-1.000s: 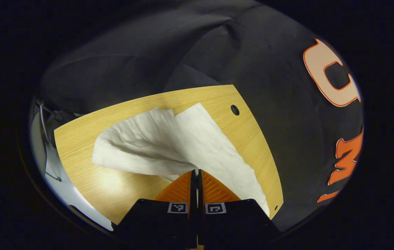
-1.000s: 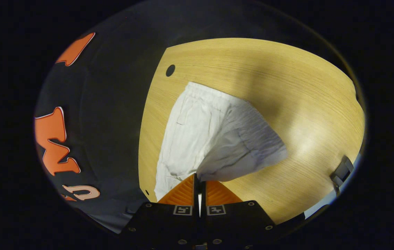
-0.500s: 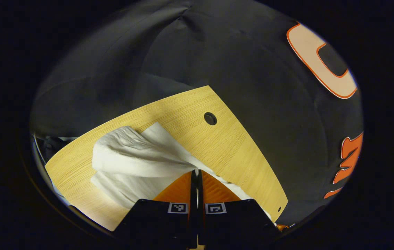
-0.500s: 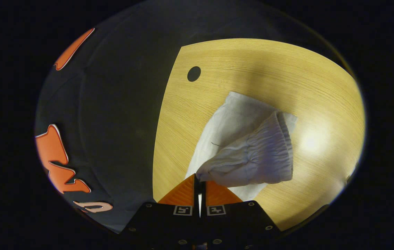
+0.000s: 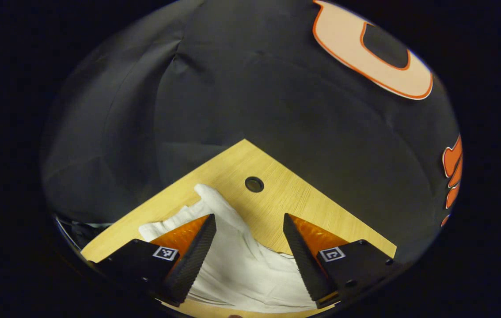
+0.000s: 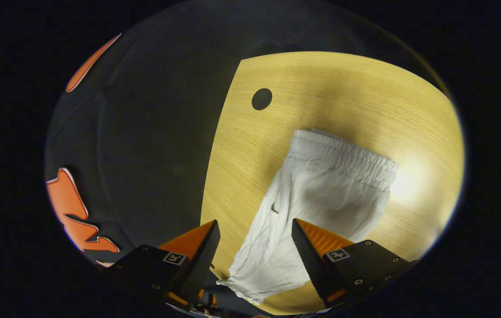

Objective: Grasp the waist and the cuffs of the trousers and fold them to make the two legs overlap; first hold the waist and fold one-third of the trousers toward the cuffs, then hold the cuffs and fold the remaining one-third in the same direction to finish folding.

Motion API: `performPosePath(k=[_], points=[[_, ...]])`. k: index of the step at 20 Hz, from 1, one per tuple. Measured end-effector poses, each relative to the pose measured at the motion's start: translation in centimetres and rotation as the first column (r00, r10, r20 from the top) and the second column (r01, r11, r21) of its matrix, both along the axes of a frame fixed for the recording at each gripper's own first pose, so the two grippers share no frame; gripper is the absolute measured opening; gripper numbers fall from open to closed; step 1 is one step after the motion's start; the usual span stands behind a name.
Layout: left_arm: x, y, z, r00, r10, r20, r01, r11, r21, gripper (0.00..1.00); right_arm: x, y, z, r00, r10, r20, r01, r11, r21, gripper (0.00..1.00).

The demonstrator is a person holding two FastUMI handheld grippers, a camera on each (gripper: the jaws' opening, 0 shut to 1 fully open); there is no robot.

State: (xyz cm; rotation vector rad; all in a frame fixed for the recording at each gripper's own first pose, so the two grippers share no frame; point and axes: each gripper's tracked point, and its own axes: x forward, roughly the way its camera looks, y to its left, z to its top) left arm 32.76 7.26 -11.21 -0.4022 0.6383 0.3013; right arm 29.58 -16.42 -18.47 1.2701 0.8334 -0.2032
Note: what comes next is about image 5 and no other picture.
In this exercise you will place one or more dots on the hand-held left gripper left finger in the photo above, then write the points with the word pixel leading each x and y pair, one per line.
pixel 193 260

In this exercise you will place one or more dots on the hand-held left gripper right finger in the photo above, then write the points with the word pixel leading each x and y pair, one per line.
pixel 303 260

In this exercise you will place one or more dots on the white jeans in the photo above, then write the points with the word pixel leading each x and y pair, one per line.
pixel 241 269

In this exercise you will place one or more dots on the dark crumpled object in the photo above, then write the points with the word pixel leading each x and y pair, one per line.
pixel 85 232

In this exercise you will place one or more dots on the black backdrop cloth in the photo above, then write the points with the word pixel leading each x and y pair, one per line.
pixel 233 88

